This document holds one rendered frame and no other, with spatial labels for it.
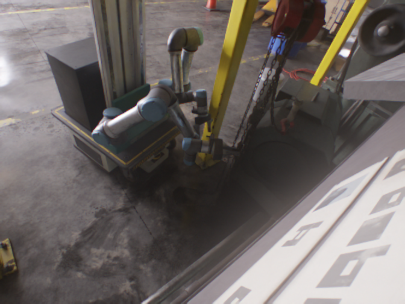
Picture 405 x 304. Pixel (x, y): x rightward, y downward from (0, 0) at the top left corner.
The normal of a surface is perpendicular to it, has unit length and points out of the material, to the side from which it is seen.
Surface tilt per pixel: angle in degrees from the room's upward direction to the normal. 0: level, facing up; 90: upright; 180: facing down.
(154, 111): 85
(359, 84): 90
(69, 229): 0
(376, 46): 83
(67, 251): 0
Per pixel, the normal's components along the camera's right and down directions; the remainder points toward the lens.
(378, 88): -0.78, 0.38
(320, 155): -0.54, 0.58
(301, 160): -0.39, 0.51
